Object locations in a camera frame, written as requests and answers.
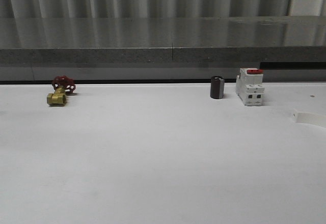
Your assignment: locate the grey stone ledge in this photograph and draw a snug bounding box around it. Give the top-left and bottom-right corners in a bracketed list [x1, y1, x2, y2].
[1, 16, 325, 68]

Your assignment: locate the brass valve with red handle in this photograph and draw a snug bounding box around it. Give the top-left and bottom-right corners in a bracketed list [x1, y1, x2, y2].
[46, 75, 76, 106]

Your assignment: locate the white circuit breaker red switch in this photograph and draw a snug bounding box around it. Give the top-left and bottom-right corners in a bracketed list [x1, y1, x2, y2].
[235, 68, 265, 106]

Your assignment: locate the white half pipe clamp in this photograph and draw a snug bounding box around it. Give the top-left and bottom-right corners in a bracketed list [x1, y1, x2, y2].
[292, 109, 326, 128]

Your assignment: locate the dark cylindrical capacitor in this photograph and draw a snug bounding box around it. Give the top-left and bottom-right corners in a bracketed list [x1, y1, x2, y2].
[210, 76, 225, 99]

